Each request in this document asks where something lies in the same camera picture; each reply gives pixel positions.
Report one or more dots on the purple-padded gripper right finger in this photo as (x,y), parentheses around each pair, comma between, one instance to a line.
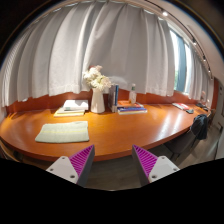
(150,167)

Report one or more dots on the right side white curtain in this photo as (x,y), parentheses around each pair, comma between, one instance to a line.
(201,84)

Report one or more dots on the upright standing books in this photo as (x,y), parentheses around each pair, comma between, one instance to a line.
(113,97)

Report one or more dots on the window with blue blind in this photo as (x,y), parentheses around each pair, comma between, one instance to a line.
(182,60)

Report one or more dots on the white curtain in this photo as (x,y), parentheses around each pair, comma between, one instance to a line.
(131,45)
(201,84)

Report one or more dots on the blue and orange book stack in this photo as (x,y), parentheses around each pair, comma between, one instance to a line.
(125,107)

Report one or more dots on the white ribbed vase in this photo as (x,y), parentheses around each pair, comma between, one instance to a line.
(97,103)

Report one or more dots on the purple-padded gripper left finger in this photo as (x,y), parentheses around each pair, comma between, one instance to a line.
(75,168)

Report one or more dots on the white book on stack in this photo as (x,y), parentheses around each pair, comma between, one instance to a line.
(76,105)

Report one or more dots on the clear plastic bottle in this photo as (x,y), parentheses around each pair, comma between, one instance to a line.
(133,94)

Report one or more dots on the grey office chair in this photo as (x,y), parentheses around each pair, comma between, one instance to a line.
(179,144)

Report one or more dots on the red book far right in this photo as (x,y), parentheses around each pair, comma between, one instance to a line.
(181,106)

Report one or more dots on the yellow-edged flat book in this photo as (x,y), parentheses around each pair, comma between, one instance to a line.
(61,112)

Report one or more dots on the light green folded towel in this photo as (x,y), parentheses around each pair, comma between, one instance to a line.
(64,132)

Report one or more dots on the white flower bouquet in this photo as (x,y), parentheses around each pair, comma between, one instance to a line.
(95,79)

